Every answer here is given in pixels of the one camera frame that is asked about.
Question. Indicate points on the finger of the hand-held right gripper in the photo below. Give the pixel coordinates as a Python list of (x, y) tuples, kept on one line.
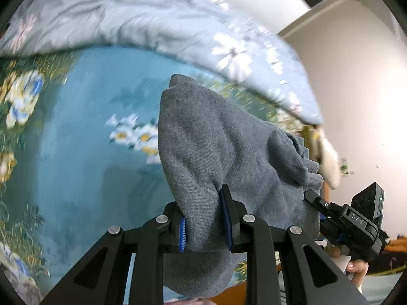
[(318, 200), (330, 232)]

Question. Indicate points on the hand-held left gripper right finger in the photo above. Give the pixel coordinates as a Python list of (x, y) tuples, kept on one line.
[(227, 228)]

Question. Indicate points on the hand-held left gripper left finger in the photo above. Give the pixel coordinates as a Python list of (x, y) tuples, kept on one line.
[(182, 232)]

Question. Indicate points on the grey knit garment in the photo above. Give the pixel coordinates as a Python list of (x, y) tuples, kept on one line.
[(222, 152)]

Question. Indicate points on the person's right hand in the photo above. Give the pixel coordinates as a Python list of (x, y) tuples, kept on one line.
[(357, 270)]

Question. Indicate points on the white plush toy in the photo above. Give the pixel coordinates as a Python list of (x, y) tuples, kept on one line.
[(330, 162)]

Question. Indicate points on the orange and dark cloth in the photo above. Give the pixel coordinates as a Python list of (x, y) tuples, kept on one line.
[(396, 251)]

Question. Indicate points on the teal floral bed sheet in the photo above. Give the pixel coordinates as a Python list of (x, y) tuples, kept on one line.
[(82, 152)]

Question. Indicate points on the light blue floral quilt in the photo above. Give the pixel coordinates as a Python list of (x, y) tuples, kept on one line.
[(143, 16)]

